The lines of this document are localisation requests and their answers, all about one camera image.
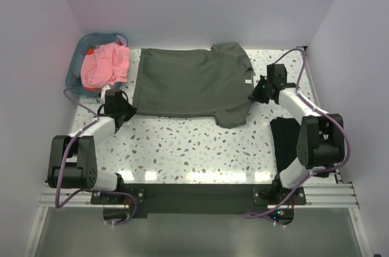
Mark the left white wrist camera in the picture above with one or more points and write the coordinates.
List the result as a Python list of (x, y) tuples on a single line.
[(109, 87)]

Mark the black folded t-shirt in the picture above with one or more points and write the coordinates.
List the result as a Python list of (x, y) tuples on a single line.
[(287, 144)]

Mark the teal laundry basket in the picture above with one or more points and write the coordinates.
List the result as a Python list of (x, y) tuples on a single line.
[(73, 77)]

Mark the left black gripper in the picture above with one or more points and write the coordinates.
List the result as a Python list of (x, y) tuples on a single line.
[(131, 110)]

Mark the dark green t-shirt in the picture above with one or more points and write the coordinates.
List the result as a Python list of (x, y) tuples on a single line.
[(195, 83)]

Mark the pink t-shirt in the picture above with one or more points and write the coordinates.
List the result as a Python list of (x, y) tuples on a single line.
[(109, 64)]

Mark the aluminium frame rail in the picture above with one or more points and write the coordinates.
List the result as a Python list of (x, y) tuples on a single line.
[(315, 195)]

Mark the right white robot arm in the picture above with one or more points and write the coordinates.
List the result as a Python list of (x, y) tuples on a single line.
[(300, 107)]

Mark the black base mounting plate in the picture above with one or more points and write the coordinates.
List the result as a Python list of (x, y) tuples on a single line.
[(202, 198)]

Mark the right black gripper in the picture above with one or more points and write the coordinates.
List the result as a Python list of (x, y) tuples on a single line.
[(255, 95)]

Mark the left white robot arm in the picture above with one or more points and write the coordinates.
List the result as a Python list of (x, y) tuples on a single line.
[(73, 157)]

